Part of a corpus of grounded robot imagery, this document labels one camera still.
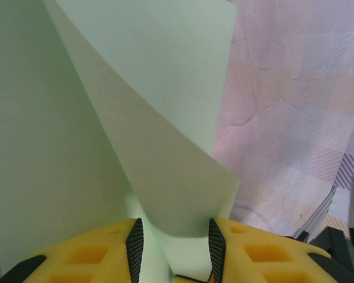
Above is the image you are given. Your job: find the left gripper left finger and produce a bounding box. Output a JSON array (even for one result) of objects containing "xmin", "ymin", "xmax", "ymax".
[{"xmin": 0, "ymin": 217, "xmax": 145, "ymax": 283}]

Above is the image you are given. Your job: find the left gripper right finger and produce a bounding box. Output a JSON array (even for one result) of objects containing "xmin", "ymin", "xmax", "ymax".
[{"xmin": 208, "ymin": 217, "xmax": 354, "ymax": 283}]

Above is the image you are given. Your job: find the light green paper sheet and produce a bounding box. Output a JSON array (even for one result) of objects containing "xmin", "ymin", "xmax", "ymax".
[{"xmin": 0, "ymin": 0, "xmax": 242, "ymax": 283}]

